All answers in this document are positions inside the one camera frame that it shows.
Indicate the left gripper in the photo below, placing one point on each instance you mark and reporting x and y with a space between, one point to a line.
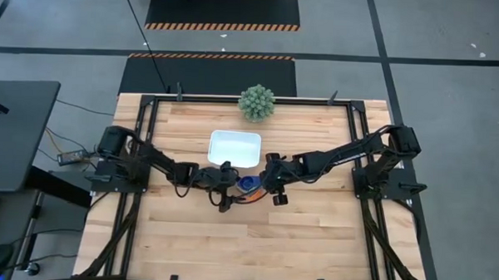
219 180

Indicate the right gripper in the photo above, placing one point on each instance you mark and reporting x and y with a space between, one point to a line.
279 174

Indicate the light blue measuring cup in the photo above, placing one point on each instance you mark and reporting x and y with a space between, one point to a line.
257 182

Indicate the large red measuring cup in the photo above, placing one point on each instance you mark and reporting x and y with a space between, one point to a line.
258 194

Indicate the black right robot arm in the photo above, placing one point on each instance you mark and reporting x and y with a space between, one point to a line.
349 154

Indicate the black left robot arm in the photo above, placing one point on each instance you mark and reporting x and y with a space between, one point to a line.
157 161

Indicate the white plastic basket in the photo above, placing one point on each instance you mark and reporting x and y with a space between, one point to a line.
234 148

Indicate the green artificial succulent plant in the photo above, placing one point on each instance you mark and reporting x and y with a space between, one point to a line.
257 103

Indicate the black hazard-striped floor mat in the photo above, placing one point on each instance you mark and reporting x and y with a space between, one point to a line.
220 10
202 76

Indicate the black power adapter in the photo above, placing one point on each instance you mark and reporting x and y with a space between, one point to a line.
72 157

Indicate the black desk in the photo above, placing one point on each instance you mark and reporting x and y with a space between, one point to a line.
21 136

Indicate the black metal table frame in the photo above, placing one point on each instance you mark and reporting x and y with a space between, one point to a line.
192 99

